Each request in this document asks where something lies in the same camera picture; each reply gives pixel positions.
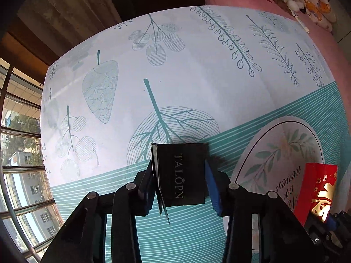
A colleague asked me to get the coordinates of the beige floral curtain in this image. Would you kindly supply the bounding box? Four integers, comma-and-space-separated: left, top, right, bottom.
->
17, 0, 121, 56

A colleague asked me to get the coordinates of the pink bed sheet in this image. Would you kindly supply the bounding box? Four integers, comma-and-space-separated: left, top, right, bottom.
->
206, 0, 350, 124

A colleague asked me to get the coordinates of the leaf-print teal tablecloth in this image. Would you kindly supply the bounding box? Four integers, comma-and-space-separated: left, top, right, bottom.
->
39, 5, 347, 263

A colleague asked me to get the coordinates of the white marker pen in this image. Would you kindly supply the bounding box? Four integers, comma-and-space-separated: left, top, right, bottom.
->
292, 11, 310, 34

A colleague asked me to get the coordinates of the red envelope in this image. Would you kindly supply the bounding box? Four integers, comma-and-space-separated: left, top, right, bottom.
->
294, 163, 338, 226

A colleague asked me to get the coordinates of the black Talopn card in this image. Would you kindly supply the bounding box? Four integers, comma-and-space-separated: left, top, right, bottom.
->
151, 143, 208, 220

